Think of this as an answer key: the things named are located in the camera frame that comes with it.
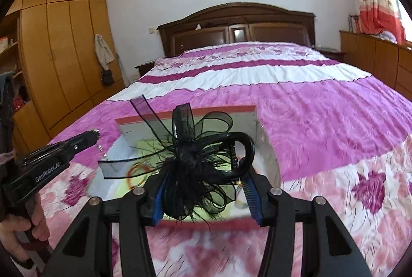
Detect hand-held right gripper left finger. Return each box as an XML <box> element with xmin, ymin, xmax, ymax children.
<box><xmin>48</xmin><ymin>172</ymin><xmax>171</xmax><ymax>277</ymax></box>

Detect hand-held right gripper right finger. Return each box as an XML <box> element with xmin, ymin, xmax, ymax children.
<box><xmin>241</xmin><ymin>168</ymin><xmax>363</xmax><ymax>277</ymax></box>

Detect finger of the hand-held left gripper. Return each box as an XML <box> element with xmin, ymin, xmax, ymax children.
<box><xmin>42</xmin><ymin>140</ymin><xmax>97</xmax><ymax>165</ymax></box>
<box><xmin>61</xmin><ymin>130</ymin><xmax>101</xmax><ymax>149</ymax></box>

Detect clear crystal bead bracelet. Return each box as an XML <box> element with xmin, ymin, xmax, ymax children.
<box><xmin>93</xmin><ymin>128</ymin><xmax>107</xmax><ymax>160</ymax></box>

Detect small red braided bracelet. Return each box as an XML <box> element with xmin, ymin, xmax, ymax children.
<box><xmin>127</xmin><ymin>163</ymin><xmax>155</xmax><ymax>189</ymax></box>

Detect pink cardboard box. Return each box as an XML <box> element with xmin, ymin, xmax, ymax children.
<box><xmin>86</xmin><ymin>105</ymin><xmax>283</xmax><ymax>231</ymax></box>

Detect black feathered hair clip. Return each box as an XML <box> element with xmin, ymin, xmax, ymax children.
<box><xmin>98</xmin><ymin>94</ymin><xmax>256</xmax><ymax>226</ymax></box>

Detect person's left hand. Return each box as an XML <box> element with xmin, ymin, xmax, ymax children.
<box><xmin>0</xmin><ymin>192</ymin><xmax>47</xmax><ymax>265</ymax></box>

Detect hanging dark bag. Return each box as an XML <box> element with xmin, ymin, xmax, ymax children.
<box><xmin>101</xmin><ymin>69</ymin><xmax>115</xmax><ymax>86</ymax></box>

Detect wooden wardrobe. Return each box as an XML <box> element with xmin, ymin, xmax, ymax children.
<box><xmin>0</xmin><ymin>0</ymin><xmax>126</xmax><ymax>152</ymax></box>

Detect hanging cream cloth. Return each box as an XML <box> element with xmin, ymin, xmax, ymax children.
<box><xmin>94</xmin><ymin>33</ymin><xmax>115</xmax><ymax>71</ymax></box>

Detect dark wooden nightstand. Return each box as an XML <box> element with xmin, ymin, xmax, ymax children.
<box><xmin>322</xmin><ymin>50</ymin><xmax>346</xmax><ymax>62</ymax></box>
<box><xmin>134</xmin><ymin>60</ymin><xmax>157</xmax><ymax>76</ymax></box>

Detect pink floral bedspread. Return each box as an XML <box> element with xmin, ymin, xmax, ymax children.
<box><xmin>32</xmin><ymin>41</ymin><xmax>412</xmax><ymax>277</ymax></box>

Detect dark wooden headboard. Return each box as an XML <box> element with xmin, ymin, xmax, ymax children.
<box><xmin>157</xmin><ymin>2</ymin><xmax>316</xmax><ymax>57</ymax></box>

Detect wooden sideboard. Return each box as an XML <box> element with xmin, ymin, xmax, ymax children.
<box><xmin>339</xmin><ymin>30</ymin><xmax>412</xmax><ymax>101</ymax></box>

